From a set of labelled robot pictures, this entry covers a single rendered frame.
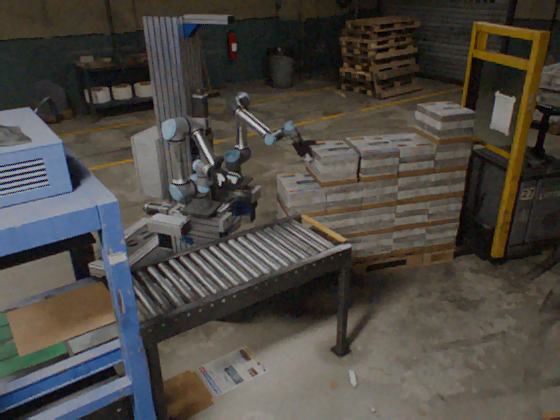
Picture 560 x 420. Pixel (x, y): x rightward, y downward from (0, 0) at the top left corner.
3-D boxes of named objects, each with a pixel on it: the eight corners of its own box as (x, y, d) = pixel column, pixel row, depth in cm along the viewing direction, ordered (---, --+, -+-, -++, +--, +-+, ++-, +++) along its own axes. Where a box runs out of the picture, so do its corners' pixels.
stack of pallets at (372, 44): (380, 80, 1095) (385, 15, 1037) (415, 86, 1027) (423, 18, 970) (336, 89, 1022) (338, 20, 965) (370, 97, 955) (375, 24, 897)
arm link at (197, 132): (192, 119, 329) (226, 183, 323) (178, 122, 323) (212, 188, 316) (199, 109, 320) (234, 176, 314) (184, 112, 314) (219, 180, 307)
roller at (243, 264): (224, 247, 309) (224, 240, 307) (266, 282, 274) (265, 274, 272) (217, 249, 307) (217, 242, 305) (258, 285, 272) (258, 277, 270)
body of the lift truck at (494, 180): (457, 226, 485) (470, 147, 450) (507, 219, 497) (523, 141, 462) (504, 263, 425) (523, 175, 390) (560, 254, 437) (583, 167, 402)
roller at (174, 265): (175, 263, 293) (174, 256, 291) (213, 303, 258) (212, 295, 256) (167, 266, 291) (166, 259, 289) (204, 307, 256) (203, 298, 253)
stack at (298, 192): (277, 263, 432) (275, 173, 395) (401, 244, 457) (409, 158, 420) (289, 288, 398) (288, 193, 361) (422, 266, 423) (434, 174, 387)
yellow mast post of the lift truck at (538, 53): (487, 252, 423) (530, 31, 345) (496, 251, 425) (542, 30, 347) (494, 258, 415) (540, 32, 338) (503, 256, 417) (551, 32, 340)
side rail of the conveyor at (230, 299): (345, 259, 307) (346, 242, 302) (351, 263, 303) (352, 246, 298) (132, 346, 241) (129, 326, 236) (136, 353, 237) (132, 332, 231)
